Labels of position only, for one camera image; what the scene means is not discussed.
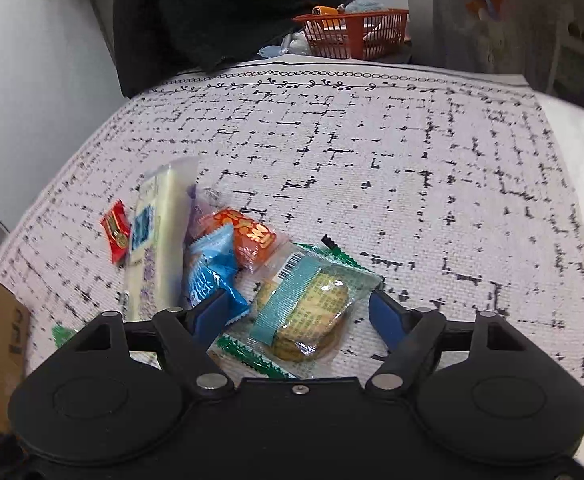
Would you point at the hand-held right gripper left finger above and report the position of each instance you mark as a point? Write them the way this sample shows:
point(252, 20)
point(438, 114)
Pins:
point(210, 319)

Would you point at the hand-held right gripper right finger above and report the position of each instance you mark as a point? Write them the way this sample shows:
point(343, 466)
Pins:
point(384, 317)

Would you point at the blue snack packet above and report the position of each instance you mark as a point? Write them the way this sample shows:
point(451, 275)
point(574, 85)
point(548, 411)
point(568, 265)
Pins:
point(209, 272)

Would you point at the clear cookie packet teal label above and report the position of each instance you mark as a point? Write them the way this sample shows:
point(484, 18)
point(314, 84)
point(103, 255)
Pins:
point(307, 305)

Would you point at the red candy packet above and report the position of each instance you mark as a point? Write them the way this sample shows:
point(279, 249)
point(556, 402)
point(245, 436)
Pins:
point(116, 232)

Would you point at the green white snack packet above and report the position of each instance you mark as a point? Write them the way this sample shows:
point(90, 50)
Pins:
point(244, 355)

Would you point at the orange snack packet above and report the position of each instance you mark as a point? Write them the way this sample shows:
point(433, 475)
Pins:
point(249, 237)

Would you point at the long pale yellow packet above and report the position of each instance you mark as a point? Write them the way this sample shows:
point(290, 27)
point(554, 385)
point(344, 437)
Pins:
point(156, 240)

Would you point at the small green packet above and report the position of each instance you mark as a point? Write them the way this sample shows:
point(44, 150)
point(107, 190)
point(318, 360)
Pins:
point(62, 335)

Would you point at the white black patterned mat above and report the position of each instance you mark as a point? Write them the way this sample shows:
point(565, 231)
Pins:
point(372, 135)

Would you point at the orange plastic basket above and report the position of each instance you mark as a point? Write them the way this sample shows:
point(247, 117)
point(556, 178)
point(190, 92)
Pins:
point(352, 42)

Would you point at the pale blue plastic items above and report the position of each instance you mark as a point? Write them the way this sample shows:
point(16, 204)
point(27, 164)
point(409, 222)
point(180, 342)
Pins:
point(277, 50)

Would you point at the black jacket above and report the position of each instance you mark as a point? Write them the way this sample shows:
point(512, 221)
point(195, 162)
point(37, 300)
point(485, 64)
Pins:
point(211, 15)

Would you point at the orange roll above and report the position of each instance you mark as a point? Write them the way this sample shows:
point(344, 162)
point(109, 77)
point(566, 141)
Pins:
point(323, 11)

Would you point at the pale blue cloth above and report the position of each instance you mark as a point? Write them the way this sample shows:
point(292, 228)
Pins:
point(367, 5)

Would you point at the white furniture frame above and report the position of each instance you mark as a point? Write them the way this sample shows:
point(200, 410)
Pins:
point(577, 60)

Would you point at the orange wall decoration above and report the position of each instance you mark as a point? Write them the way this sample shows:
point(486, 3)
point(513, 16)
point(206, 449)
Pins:
point(487, 4)

